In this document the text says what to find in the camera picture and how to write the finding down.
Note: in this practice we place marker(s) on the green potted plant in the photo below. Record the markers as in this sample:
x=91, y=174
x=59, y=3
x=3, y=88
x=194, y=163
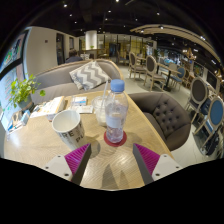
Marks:
x=21, y=90

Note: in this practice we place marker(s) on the white printed mug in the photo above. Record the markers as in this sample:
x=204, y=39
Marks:
x=68, y=130

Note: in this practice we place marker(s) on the grey curved sofa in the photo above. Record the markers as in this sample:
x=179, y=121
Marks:
x=53, y=83

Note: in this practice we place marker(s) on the white and blue packet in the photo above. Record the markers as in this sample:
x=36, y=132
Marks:
x=79, y=100

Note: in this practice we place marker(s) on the clear blue-capped water bottle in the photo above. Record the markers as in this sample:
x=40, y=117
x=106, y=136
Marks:
x=116, y=116

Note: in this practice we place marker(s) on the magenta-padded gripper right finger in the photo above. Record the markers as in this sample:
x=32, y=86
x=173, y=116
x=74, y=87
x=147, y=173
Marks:
x=148, y=159

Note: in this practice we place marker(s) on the grey chevron cushion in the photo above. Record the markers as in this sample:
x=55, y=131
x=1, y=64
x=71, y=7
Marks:
x=88, y=75

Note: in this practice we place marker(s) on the person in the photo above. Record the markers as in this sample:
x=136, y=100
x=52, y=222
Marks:
x=73, y=57

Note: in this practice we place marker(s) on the dark grey tufted armchair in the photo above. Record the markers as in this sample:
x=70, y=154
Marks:
x=166, y=116

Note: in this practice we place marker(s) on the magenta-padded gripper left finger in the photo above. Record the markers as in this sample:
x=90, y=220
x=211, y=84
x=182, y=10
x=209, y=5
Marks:
x=76, y=159

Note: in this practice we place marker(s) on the white and orange box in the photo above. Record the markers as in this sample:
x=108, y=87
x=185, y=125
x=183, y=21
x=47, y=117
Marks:
x=50, y=107

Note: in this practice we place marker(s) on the flat round red coaster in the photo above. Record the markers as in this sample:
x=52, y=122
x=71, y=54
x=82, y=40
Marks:
x=115, y=144

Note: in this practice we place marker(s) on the group of dining chairs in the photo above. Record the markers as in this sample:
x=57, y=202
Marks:
x=200, y=96

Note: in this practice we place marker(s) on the clear plastic cup with straw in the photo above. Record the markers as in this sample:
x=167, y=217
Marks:
x=99, y=111

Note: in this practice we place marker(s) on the ceiling spotlights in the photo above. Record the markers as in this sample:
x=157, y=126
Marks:
x=160, y=26

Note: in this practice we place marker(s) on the dark framed wall poster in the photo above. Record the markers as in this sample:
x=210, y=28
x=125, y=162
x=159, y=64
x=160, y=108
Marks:
x=13, y=50

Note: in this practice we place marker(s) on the white round column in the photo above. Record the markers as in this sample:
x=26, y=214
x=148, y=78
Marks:
x=91, y=40

